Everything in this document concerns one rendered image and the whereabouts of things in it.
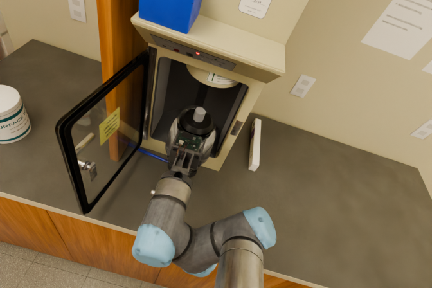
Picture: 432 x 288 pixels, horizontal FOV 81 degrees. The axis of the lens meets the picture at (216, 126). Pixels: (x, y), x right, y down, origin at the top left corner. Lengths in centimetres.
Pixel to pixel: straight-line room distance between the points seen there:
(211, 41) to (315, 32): 64
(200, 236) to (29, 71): 105
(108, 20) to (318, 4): 73
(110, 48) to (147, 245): 42
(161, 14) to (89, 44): 90
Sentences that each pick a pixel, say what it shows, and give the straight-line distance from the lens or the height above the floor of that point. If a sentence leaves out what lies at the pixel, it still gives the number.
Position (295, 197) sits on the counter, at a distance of 109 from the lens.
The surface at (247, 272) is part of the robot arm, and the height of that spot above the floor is 137.
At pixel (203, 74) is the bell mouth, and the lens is 73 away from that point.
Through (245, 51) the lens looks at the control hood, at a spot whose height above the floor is 151.
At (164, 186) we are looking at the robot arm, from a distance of 53.
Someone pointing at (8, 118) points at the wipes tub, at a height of 105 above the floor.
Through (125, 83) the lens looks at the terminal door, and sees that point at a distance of 64.
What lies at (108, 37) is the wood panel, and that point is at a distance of 63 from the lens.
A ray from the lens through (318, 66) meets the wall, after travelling 118.
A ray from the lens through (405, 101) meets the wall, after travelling 139.
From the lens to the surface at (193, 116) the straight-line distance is 67.
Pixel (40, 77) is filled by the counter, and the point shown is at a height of 94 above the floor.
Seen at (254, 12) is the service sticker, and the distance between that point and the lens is 60.
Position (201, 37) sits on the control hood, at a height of 151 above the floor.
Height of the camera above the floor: 177
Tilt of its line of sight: 46 degrees down
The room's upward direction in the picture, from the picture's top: 22 degrees clockwise
